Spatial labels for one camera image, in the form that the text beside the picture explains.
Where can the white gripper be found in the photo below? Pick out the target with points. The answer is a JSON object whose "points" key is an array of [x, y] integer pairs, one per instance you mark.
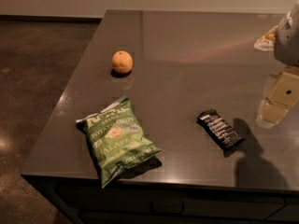
{"points": [[288, 42]]}

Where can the black rxbar chocolate bar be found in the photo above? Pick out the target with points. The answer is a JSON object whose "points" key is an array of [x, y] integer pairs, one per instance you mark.
{"points": [[219, 129]]}

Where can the orange fruit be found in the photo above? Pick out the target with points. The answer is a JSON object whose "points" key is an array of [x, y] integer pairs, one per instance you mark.
{"points": [[122, 62]]}

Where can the green jalapeno chips bag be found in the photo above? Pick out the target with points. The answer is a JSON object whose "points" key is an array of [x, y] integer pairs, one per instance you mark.
{"points": [[117, 139]]}

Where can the dark cabinet drawers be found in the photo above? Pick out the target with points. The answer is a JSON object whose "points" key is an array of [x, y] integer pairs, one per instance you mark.
{"points": [[83, 201]]}

